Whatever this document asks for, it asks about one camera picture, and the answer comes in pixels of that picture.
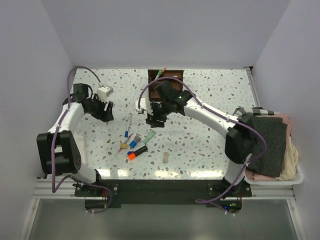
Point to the dark grey dotted cloth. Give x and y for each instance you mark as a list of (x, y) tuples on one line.
[(274, 132)]

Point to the black white striped cloth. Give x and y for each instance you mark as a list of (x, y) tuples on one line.
[(254, 111)]

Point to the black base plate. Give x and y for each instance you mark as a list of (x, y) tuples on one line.
[(147, 192)]

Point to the black orange marker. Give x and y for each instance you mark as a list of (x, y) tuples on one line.
[(137, 152)]

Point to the white laundry tray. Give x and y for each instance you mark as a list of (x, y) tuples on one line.
[(275, 181)]

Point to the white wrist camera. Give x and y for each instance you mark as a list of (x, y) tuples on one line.
[(103, 92), (143, 105)]

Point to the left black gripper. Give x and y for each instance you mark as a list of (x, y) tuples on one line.
[(104, 116)]

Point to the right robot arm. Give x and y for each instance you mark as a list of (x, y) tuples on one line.
[(238, 132)]

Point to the green capped pen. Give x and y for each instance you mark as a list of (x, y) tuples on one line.
[(160, 72)]

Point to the red pen clear cap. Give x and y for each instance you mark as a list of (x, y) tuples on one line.
[(126, 141)]

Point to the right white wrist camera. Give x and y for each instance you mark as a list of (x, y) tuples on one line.
[(143, 105)]

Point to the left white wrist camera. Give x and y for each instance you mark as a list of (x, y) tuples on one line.
[(103, 92)]

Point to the aluminium frame rail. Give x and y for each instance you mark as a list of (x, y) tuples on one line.
[(42, 190)]

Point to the blue capped white marker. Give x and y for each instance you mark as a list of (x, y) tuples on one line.
[(128, 123)]

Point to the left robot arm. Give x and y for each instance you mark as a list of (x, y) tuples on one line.
[(58, 150)]

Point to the beige eraser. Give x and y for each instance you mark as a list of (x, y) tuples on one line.
[(165, 158)]

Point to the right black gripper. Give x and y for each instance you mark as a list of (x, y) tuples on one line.
[(152, 119)]

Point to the green transparent tube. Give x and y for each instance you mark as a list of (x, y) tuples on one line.
[(149, 136)]

